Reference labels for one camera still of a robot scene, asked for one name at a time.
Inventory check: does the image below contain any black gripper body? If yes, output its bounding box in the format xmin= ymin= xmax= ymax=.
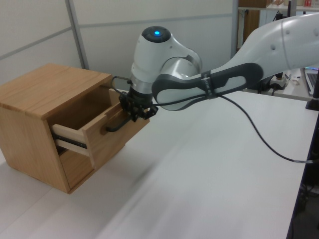
xmin=119 ymin=90 xmax=153 ymax=110

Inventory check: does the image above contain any black metal drawer handle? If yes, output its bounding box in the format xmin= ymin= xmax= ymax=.
xmin=106 ymin=116 xmax=133 ymax=132

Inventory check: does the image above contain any wooden drawer with handle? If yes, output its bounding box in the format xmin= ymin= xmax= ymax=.
xmin=51 ymin=89 xmax=151 ymax=167

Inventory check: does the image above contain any wooden two-drawer cabinet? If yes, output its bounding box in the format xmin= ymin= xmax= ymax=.
xmin=0 ymin=63 xmax=113 ymax=195

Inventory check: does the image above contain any wooden shelf box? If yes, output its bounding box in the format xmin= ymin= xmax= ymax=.
xmin=238 ymin=0 xmax=272 ymax=8

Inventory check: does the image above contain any silver laptop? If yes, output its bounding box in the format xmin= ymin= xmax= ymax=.
xmin=301 ymin=66 xmax=319 ymax=97

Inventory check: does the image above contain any black cable strap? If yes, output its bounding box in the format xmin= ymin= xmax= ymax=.
xmin=200 ymin=71 xmax=219 ymax=100

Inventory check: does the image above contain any black drawer slide rail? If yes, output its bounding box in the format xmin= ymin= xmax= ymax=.
xmin=52 ymin=131 xmax=88 ymax=150

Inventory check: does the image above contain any grey partition post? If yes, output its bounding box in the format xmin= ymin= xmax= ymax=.
xmin=231 ymin=0 xmax=240 ymax=58
xmin=66 ymin=0 xmax=90 ymax=71

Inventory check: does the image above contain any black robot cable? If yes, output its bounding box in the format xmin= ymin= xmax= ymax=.
xmin=111 ymin=75 xmax=319 ymax=165

